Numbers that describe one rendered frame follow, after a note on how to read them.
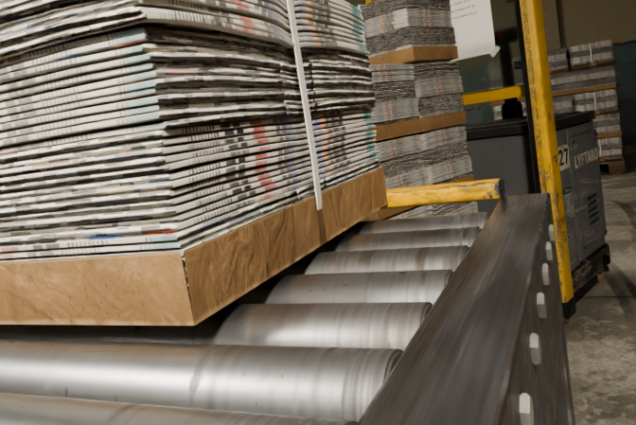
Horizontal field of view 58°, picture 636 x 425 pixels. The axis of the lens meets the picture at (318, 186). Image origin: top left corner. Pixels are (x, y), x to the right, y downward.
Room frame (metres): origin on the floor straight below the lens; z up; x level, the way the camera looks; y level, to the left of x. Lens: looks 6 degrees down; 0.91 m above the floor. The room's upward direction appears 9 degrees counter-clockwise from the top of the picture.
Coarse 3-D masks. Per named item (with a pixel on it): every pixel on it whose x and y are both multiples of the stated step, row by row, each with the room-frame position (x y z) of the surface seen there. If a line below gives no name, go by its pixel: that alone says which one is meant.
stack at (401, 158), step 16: (384, 144) 1.73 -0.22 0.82; (400, 144) 1.79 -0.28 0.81; (416, 144) 1.86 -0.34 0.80; (384, 160) 1.72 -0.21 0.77; (400, 160) 1.78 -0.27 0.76; (416, 160) 1.85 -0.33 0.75; (384, 176) 1.72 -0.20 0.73; (400, 176) 1.77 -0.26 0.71; (416, 176) 1.83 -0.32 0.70; (416, 208) 1.81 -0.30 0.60; (432, 208) 1.86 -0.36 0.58
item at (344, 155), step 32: (320, 0) 0.54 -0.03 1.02; (320, 32) 0.54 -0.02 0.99; (352, 32) 0.62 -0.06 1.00; (320, 64) 0.53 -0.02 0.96; (352, 64) 0.61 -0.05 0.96; (320, 96) 0.52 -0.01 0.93; (352, 96) 0.59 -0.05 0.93; (320, 128) 0.53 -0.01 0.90; (352, 128) 0.60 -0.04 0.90; (352, 160) 0.58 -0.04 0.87
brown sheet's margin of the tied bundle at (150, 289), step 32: (256, 224) 0.39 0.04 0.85; (288, 224) 0.43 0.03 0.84; (128, 256) 0.33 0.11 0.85; (160, 256) 0.32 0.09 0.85; (192, 256) 0.32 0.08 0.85; (224, 256) 0.35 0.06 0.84; (256, 256) 0.38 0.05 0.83; (288, 256) 0.42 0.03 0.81; (0, 288) 0.38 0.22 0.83; (32, 288) 0.36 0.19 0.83; (64, 288) 0.35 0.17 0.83; (96, 288) 0.34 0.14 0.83; (128, 288) 0.33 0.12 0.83; (160, 288) 0.32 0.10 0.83; (192, 288) 0.32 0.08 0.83; (224, 288) 0.34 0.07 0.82; (0, 320) 0.38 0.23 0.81; (32, 320) 0.37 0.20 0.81; (64, 320) 0.36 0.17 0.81; (96, 320) 0.34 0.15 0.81; (128, 320) 0.33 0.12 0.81; (160, 320) 0.32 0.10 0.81; (192, 320) 0.31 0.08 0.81
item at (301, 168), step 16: (304, 0) 0.51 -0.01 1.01; (288, 16) 0.48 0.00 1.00; (304, 16) 0.51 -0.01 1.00; (288, 32) 0.48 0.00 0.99; (304, 32) 0.51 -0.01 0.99; (288, 48) 0.48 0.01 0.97; (304, 48) 0.51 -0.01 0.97; (288, 64) 0.47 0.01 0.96; (304, 64) 0.50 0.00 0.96; (288, 80) 0.47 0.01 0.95; (288, 96) 0.46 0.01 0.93; (288, 112) 0.46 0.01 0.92; (288, 128) 0.46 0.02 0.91; (304, 128) 0.49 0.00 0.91; (304, 144) 0.49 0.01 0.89; (288, 160) 0.46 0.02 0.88; (304, 160) 0.48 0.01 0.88; (320, 160) 0.51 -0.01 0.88; (304, 176) 0.48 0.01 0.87; (320, 176) 0.51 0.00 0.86; (304, 192) 0.47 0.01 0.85
